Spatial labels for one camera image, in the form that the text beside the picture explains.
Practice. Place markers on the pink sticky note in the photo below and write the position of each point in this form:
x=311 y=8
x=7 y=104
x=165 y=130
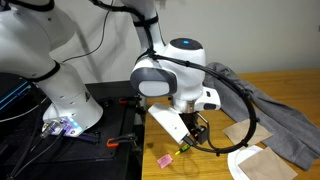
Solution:
x=164 y=161

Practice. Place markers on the yellow green pen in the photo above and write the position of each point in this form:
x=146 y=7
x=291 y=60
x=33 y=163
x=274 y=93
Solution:
x=182 y=149

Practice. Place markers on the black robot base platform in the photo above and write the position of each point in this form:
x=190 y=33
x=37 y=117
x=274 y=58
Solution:
x=61 y=156

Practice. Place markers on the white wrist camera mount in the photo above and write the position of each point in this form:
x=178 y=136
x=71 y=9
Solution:
x=170 y=121

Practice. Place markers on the grey sweatshirt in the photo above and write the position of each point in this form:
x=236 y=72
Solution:
x=294 y=136

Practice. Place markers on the brown napkin on near plate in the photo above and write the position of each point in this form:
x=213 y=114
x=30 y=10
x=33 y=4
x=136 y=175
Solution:
x=267 y=165

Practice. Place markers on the brown napkin beside near plate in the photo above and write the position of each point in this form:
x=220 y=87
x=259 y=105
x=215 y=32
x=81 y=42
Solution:
x=239 y=130

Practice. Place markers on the orange black clamp front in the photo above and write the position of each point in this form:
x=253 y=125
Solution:
x=127 y=138

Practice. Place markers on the orange black clamp rear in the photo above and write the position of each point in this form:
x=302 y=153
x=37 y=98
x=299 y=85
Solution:
x=128 y=99

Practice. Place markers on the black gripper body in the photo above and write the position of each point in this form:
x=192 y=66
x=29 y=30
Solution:
x=199 y=132

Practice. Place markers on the white plate near edge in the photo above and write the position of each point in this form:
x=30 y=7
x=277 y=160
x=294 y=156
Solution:
x=235 y=158

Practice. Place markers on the orange black clamp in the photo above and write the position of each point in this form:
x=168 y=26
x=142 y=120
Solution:
x=128 y=99
x=127 y=138

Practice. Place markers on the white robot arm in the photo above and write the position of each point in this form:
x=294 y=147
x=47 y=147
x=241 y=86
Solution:
x=31 y=29

